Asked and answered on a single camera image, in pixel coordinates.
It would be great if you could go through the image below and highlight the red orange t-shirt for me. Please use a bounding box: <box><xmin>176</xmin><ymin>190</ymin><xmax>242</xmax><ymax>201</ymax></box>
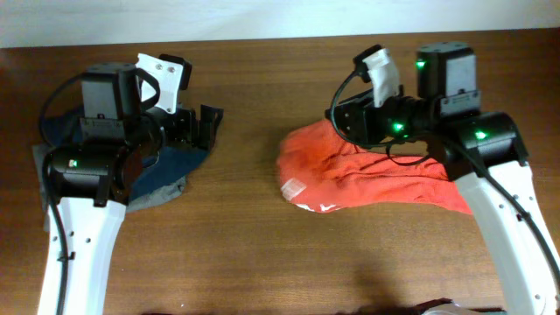
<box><xmin>276</xmin><ymin>120</ymin><xmax>472</xmax><ymax>214</ymax></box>

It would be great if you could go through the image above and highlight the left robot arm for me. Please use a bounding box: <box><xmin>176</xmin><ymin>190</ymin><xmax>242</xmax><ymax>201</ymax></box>
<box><xmin>36</xmin><ymin>54</ymin><xmax>223</xmax><ymax>314</ymax></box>

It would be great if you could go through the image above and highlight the right black cable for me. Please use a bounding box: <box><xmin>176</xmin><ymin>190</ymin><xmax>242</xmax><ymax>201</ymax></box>
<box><xmin>328</xmin><ymin>69</ymin><xmax>560</xmax><ymax>285</ymax></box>

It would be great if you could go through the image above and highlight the folded grey t-shirt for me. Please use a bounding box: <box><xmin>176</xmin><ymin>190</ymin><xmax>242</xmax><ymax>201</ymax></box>
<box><xmin>31</xmin><ymin>144</ymin><xmax>187</xmax><ymax>232</ymax></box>

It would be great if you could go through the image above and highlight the folded navy blue t-shirt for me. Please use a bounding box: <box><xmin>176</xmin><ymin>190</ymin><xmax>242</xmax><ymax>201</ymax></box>
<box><xmin>42</xmin><ymin>106</ymin><xmax>210</xmax><ymax>177</ymax></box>

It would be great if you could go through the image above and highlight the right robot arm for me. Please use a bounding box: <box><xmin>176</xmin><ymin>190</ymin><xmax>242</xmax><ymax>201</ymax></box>
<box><xmin>325</xmin><ymin>42</ymin><xmax>559</xmax><ymax>314</ymax></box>

